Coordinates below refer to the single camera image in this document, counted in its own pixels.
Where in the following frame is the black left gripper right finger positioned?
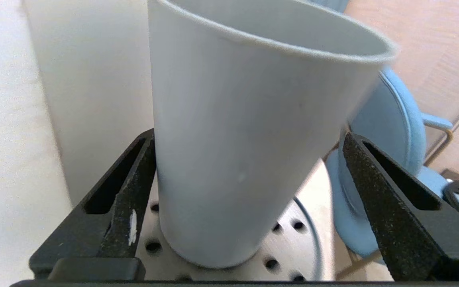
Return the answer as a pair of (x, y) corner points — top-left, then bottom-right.
(342, 132), (459, 282)

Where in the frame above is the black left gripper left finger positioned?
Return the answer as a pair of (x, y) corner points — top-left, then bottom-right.
(29, 128), (157, 280)

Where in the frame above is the grey plastic cup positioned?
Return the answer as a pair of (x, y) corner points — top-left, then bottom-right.
(147, 0), (398, 269)

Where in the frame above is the light blue chair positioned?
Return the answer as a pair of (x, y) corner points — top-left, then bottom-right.
(308, 0), (459, 265)

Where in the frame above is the blue perforated drip tray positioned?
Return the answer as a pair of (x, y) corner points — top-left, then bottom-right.
(135, 175), (326, 282)

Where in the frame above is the clear water dispenser white base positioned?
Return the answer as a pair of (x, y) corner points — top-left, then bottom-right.
(22, 0), (155, 208)

